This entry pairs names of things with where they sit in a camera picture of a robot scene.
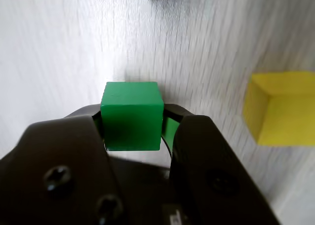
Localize yellow cube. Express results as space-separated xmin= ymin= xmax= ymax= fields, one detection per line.
xmin=242 ymin=71 xmax=315 ymax=147

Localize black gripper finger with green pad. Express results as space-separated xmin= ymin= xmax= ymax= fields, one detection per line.
xmin=0 ymin=103 xmax=124 ymax=225
xmin=160 ymin=103 xmax=283 ymax=225

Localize green cube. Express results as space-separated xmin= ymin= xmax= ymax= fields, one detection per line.
xmin=100 ymin=81 xmax=165 ymax=152

